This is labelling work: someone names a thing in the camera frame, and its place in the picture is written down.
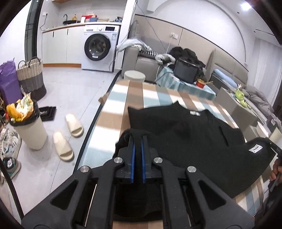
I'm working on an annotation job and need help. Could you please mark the black knit sweater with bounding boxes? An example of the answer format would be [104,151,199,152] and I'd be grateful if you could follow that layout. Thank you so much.
[112,101,276,223]

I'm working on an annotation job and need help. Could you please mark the black clothes pile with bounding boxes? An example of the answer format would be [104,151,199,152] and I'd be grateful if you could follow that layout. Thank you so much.
[168,46,206,68]

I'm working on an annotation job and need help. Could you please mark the white grey clothes on sofa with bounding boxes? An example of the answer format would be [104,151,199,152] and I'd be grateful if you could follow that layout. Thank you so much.
[116,38,176,65]

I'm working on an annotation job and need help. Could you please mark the person's right hand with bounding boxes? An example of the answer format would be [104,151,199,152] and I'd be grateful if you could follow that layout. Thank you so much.
[270,158,282,181]

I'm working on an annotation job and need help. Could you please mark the grey blanket on bed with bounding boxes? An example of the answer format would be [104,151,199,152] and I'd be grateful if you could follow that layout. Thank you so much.
[241,85,274,118]

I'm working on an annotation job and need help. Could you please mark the cream slipper near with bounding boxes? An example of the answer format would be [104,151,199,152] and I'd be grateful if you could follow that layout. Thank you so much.
[53,131,74,162]

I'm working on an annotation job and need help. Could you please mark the cream slipper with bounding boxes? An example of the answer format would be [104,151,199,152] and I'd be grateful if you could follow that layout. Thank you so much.
[53,131,74,162]
[65,114,84,138]

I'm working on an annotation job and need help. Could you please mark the green toy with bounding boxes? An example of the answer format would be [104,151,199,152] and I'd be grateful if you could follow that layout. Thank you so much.
[235,89,249,108]

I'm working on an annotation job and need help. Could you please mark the cream slipper far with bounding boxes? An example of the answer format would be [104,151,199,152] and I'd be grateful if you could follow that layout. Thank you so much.
[65,114,84,138]

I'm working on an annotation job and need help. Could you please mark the light blue pillow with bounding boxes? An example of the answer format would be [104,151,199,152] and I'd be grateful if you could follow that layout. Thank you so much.
[214,69,238,88]

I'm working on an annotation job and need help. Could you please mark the dark green sneaker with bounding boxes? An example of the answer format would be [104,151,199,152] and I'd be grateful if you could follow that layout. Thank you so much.
[3,157,21,179]

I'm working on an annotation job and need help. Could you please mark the black tray on floor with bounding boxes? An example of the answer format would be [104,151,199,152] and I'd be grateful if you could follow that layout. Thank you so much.
[39,106,56,122]

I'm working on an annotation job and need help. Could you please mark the white green sneaker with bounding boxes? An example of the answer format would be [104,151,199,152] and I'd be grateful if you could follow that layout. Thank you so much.
[1,127,22,159]

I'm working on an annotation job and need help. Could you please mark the red instant noodle cup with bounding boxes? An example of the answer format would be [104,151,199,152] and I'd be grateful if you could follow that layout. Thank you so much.
[196,78,213,88]

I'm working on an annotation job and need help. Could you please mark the cream trash bin with garbage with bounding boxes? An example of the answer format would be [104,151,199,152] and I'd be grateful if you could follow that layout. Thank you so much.
[6,93,47,150]

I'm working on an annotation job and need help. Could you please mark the checkered plaid table cloth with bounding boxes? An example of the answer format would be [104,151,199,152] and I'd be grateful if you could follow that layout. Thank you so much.
[73,79,272,229]

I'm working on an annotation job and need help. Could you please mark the black bag on side table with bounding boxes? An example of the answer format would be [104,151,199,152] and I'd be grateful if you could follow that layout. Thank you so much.
[173,58,200,84]

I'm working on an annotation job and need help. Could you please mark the teal checkered side table cloth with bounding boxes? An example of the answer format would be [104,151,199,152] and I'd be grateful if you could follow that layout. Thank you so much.
[155,67,216,100]

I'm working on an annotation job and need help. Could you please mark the round grey stool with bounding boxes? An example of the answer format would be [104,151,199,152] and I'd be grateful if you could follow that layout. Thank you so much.
[124,70,146,83]

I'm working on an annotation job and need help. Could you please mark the woven laundry basket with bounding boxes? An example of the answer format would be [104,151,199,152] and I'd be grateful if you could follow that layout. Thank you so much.
[16,57,47,101]

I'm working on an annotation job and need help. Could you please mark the purple bag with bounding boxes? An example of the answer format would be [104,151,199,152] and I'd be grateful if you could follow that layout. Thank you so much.
[1,60,22,106]

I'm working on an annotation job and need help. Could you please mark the grey sofa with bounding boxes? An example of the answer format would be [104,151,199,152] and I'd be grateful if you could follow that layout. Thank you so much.
[121,16,183,82]

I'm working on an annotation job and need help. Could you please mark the white kitchen cabinet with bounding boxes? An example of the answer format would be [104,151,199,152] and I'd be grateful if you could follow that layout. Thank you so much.
[42,22,121,67]

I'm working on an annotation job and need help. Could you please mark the white front-load washing machine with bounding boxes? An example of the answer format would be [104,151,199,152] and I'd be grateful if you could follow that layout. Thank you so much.
[81,23,120,73]

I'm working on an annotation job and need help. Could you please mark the black kitchen sink faucet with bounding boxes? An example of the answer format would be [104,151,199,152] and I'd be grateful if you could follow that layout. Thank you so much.
[63,14,80,25]

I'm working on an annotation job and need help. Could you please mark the wall power socket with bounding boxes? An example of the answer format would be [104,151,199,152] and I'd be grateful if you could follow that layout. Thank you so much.
[170,32,178,40]

